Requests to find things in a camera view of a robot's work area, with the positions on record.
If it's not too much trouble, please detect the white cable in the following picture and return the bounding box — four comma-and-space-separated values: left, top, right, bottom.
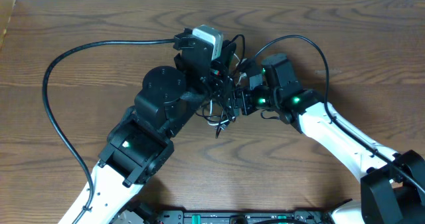
206, 53, 248, 127

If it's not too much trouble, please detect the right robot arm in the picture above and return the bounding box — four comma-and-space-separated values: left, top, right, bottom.
236, 53, 424, 223

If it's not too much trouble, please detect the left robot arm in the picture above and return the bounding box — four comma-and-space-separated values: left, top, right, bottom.
60, 31, 236, 223

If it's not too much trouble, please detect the right camera black cable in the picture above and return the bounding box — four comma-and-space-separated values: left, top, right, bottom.
244, 34, 425, 191

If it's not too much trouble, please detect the camera black cable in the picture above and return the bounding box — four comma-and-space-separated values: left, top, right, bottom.
42, 39, 177, 224
244, 34, 425, 191

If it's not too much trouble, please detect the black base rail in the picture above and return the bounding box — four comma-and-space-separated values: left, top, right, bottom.
155, 209, 333, 224

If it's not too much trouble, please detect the left camera black cable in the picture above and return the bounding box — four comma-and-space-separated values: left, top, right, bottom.
42, 39, 177, 224

